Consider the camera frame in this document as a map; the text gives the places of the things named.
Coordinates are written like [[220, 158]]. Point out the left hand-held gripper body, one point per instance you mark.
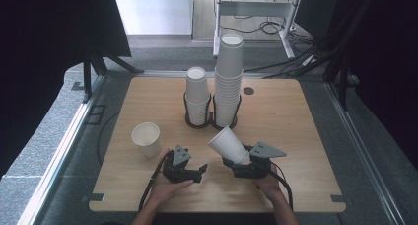
[[179, 172]]

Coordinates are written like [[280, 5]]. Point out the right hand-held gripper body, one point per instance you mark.
[[259, 165]]

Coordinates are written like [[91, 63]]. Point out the white paper cup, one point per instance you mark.
[[226, 144], [146, 136]]

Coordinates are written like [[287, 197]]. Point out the short stack of paper cups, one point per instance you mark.
[[197, 90]]

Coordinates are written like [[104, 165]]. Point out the tall stack of paper cups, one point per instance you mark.
[[228, 73]]

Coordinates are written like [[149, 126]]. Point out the person's left hand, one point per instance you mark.
[[166, 190]]

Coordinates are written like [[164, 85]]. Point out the person's right hand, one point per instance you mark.
[[271, 185]]

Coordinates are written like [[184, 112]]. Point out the dark round table grommet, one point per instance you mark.
[[248, 90]]

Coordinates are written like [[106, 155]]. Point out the dark floor socket plate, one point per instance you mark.
[[95, 114]]

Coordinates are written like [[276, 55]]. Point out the black metal stand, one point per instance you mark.
[[87, 80], [343, 87]]

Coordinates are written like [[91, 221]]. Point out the dark curtain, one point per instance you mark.
[[387, 70], [39, 54]]

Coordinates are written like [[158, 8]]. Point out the aluminium floor rail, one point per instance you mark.
[[364, 154], [55, 159]]

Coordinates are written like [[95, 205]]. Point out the white metal desk frame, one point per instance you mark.
[[253, 8]]

